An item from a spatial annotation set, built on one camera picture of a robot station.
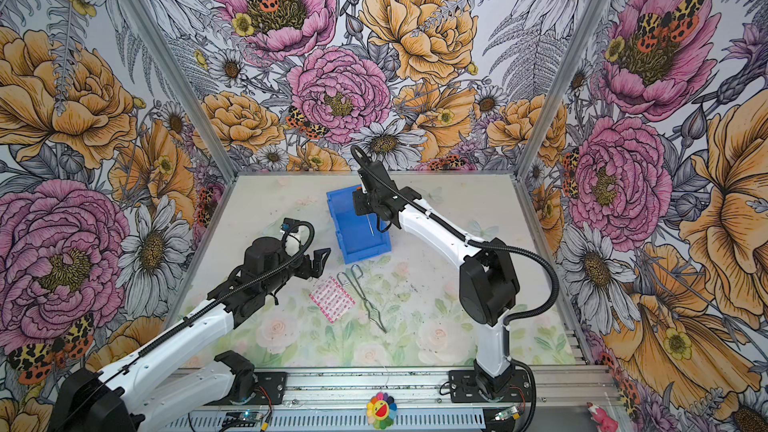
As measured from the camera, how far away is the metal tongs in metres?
0.87

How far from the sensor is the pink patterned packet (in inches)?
34.9

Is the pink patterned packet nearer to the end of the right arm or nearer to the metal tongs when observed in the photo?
the metal tongs

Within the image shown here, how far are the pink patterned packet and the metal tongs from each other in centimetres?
3
